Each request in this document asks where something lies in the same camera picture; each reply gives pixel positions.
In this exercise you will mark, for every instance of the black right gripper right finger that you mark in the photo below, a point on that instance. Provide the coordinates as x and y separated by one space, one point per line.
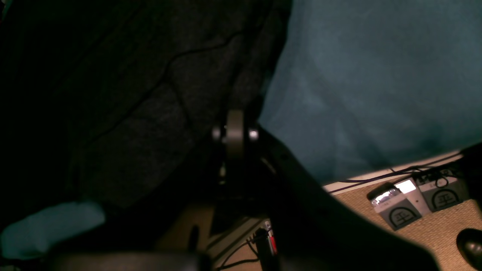
315 232

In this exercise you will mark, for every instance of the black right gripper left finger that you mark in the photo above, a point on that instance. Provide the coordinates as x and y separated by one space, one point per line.
215 172

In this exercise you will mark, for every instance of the black T-shirt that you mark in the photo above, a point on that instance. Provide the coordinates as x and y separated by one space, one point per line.
103 99

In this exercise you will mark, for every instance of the grey foot pedal box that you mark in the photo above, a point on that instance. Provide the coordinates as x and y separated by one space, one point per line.
398 204

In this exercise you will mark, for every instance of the teal table cloth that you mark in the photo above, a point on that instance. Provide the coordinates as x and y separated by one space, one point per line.
357 86

